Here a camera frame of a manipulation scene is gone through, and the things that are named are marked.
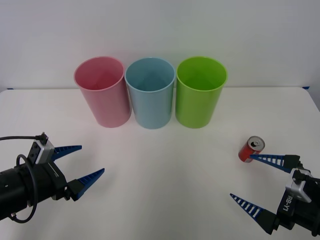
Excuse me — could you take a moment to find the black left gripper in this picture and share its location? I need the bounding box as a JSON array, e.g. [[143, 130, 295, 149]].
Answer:
[[31, 144, 106, 205]]

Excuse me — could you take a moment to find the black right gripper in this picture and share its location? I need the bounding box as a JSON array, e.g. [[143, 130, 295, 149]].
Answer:
[[229, 154, 320, 237]]

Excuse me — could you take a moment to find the red drink can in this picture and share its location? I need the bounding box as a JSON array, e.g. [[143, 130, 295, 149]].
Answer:
[[237, 135, 266, 164]]

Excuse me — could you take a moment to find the pink plastic waste bin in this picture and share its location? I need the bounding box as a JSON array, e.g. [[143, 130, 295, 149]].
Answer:
[[73, 55, 133, 129]]

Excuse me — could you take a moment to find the pale blue plastic waste bin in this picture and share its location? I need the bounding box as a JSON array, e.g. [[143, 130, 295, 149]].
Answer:
[[124, 57, 176, 130]]

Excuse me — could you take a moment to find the green plastic waste bin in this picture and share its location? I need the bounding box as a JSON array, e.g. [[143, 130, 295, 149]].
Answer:
[[174, 55, 228, 130]]

